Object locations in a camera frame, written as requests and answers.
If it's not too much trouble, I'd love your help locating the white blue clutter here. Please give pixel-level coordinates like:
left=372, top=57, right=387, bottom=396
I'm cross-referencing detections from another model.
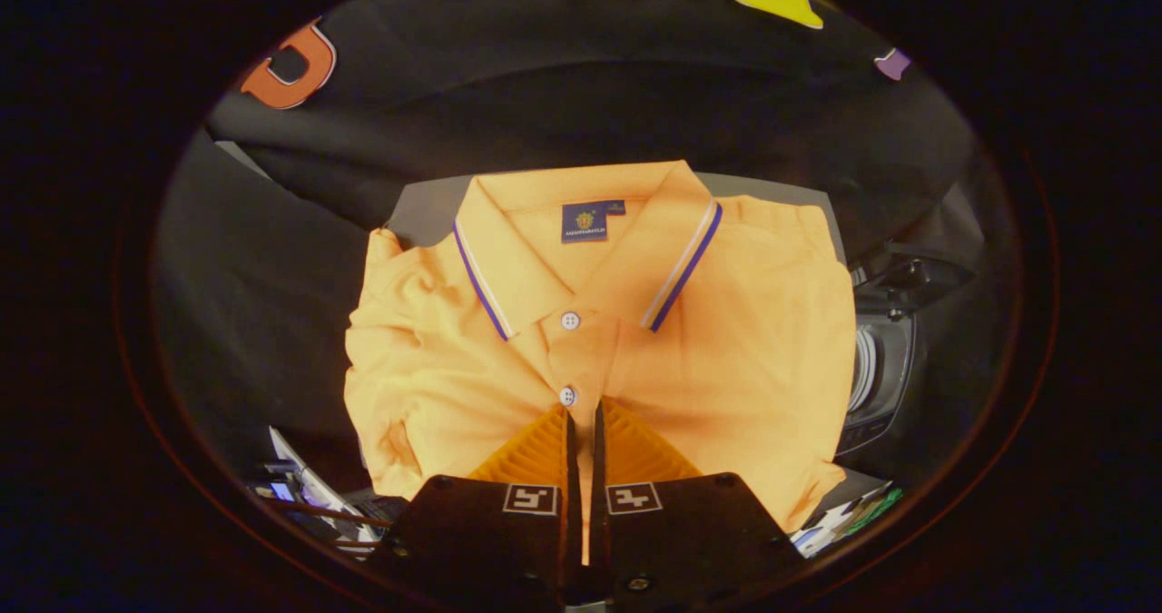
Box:
left=243, top=425, right=405, bottom=555

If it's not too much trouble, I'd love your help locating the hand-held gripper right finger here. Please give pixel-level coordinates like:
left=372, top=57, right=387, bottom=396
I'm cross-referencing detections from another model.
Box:
left=589, top=397, right=811, bottom=610

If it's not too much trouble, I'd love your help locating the orange polo shirt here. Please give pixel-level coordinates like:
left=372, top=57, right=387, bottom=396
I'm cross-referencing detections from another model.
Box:
left=343, top=159, right=859, bottom=565

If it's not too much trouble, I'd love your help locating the grey washing machine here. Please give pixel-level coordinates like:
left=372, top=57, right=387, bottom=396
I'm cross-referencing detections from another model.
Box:
left=835, top=268, right=936, bottom=459

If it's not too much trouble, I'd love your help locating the black backdrop cloth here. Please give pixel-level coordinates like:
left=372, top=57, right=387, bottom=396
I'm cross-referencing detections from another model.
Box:
left=150, top=0, right=1022, bottom=505

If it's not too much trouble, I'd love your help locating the dark washing machine lid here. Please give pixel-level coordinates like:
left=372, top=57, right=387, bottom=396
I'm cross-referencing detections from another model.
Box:
left=853, top=242, right=981, bottom=319

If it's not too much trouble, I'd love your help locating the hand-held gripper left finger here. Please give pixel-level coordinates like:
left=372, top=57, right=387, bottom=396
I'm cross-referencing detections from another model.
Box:
left=368, top=404, right=583, bottom=609

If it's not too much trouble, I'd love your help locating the green white clutter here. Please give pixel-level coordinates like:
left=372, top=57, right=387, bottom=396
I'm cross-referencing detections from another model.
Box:
left=788, top=480, right=906, bottom=560

